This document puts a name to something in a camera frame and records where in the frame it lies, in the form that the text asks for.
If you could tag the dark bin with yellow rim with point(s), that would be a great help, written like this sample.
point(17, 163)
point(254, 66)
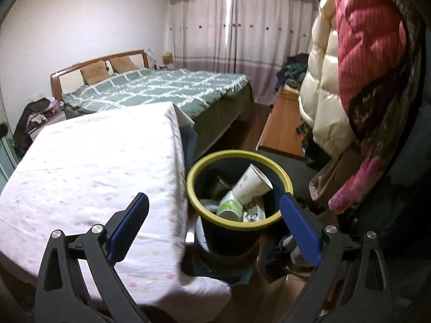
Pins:
point(232, 239)

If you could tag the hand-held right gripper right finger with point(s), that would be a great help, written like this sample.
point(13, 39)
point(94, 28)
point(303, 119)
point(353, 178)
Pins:
point(301, 228)

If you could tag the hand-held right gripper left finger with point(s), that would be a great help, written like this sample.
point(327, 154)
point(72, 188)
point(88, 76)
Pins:
point(129, 225)

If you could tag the pink white curtain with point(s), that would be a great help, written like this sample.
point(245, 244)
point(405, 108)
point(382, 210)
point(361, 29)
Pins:
point(269, 33)
point(198, 30)

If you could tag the nightstand with clothes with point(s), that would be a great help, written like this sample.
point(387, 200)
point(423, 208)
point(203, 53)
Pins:
point(25, 128)

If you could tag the dark green bed base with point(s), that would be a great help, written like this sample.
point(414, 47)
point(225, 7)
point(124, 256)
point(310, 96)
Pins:
point(229, 114)

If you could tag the white nightstand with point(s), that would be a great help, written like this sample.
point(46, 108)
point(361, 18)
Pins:
point(47, 124)

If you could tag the dotted paper cup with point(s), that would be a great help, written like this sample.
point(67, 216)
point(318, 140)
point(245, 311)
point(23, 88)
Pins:
point(251, 185)

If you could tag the pile of clothes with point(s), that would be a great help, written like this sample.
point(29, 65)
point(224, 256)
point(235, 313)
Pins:
point(291, 72)

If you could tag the green plaid duvet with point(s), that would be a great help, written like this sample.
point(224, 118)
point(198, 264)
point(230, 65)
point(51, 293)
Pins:
point(161, 87)

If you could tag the brown tissue box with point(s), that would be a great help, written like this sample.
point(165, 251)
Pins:
point(168, 58)

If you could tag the clear green printed plastic bag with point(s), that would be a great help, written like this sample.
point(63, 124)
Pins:
point(254, 212)

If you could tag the wardrobe sliding door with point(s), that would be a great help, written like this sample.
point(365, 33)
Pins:
point(6, 161)

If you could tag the leopard print garment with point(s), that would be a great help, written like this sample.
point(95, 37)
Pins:
point(397, 107)

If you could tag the wooden cabinet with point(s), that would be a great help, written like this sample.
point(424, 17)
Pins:
point(279, 128)

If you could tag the brown pillow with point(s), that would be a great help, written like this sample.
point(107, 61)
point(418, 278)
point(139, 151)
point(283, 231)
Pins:
point(123, 64)
point(94, 72)

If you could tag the white dotted tablecloth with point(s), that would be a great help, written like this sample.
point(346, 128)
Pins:
point(84, 175)

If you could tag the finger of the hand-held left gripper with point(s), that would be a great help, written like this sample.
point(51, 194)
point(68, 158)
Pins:
point(3, 130)

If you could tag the wooden bed headboard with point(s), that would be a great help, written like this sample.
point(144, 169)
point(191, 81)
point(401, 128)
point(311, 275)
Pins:
point(67, 79)

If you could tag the dark cloth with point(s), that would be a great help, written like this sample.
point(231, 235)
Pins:
point(276, 259)

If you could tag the transparent plastic cover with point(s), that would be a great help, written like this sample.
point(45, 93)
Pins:
point(321, 181)

